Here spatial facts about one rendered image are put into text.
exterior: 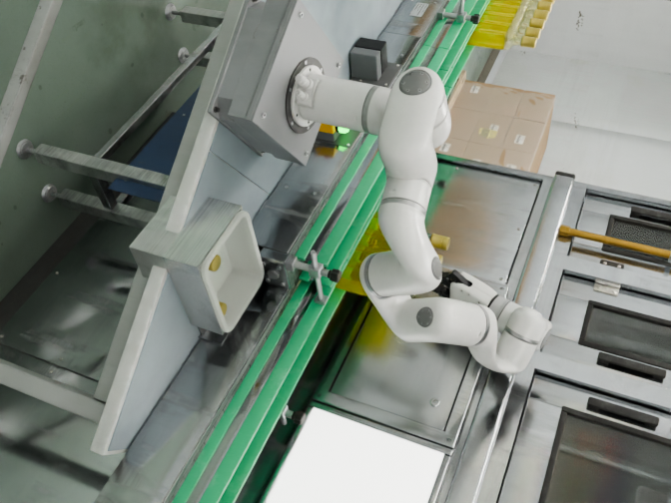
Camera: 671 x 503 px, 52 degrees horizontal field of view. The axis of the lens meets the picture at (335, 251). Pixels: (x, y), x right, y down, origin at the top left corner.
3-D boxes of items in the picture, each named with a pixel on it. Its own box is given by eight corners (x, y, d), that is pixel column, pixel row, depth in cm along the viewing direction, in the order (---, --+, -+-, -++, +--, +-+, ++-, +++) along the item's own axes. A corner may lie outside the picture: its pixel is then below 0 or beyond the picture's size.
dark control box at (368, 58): (349, 77, 193) (377, 82, 190) (347, 52, 187) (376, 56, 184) (360, 60, 197) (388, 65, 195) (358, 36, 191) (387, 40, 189)
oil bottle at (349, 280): (312, 281, 168) (393, 305, 161) (309, 266, 164) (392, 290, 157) (321, 265, 172) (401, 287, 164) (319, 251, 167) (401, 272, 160)
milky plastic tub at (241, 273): (193, 326, 145) (228, 338, 142) (163, 256, 129) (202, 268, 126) (233, 266, 155) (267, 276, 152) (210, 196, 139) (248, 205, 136)
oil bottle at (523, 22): (458, 25, 239) (540, 36, 229) (459, 10, 234) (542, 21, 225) (463, 16, 242) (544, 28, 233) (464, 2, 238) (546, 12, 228)
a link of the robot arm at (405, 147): (382, 216, 130) (362, 173, 116) (410, 111, 138) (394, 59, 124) (431, 222, 127) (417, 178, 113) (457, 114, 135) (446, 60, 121)
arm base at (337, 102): (276, 113, 134) (345, 128, 128) (294, 50, 133) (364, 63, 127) (310, 132, 148) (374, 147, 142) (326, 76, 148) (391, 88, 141)
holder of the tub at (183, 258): (197, 339, 149) (228, 349, 147) (162, 256, 129) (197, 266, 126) (235, 281, 159) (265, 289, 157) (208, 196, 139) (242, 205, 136)
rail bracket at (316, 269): (291, 296, 157) (340, 312, 153) (280, 249, 145) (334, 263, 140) (297, 287, 159) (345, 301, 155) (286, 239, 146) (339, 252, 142)
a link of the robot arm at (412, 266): (361, 204, 127) (341, 274, 123) (415, 191, 117) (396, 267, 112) (410, 236, 135) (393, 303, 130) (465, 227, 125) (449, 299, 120)
